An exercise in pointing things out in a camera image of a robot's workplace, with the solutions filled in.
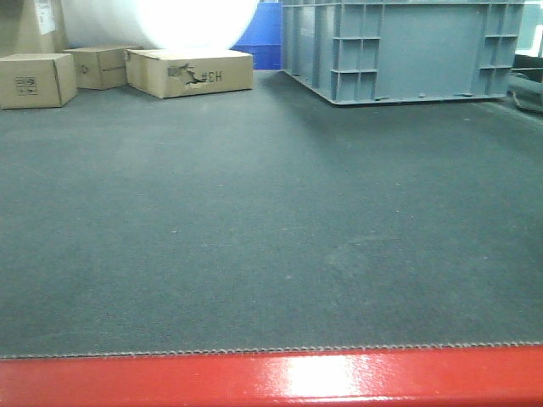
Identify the grey plastic crate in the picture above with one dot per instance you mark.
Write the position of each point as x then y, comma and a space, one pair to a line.
370, 52

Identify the cardboard box middle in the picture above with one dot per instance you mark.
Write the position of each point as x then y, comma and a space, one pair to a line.
101, 67

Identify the cardboard box labelled H3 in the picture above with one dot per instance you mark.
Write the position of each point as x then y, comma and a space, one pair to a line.
166, 73

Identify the dark grey table mat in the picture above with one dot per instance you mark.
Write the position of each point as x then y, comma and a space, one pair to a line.
267, 220

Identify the red metal table edge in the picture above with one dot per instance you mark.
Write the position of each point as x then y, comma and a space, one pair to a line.
499, 376

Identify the blue plastic bin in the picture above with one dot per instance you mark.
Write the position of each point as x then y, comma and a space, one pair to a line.
263, 37

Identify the cardboard box left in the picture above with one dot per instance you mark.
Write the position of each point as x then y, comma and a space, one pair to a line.
37, 80

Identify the tall cardboard box corner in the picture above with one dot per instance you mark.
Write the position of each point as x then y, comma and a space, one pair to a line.
32, 27

